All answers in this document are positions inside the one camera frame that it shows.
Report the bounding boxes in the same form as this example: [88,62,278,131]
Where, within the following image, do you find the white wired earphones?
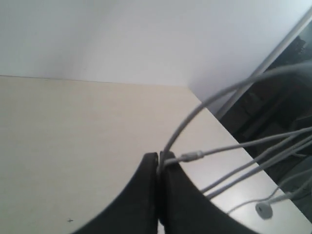
[157,58,312,219]

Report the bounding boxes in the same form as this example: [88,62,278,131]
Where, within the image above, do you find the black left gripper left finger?
[75,153,158,234]

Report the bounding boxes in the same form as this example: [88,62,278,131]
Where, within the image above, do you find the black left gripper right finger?
[159,164,255,234]

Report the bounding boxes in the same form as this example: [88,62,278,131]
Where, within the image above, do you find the grey metal frame post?
[214,8,312,120]

